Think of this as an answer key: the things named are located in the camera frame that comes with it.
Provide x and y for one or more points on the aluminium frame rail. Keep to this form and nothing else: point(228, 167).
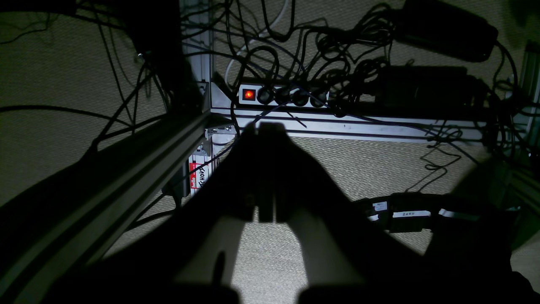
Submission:
point(360, 121)

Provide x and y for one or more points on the white power strip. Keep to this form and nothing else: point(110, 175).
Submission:
point(251, 94)

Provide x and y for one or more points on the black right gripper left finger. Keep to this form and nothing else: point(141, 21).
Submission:
point(190, 258)

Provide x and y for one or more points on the black power adapter brick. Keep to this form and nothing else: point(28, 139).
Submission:
point(445, 29)

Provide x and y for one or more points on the black labelled cable connector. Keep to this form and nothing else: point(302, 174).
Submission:
point(413, 212)

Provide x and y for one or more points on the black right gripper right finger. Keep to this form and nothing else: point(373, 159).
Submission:
point(350, 260)

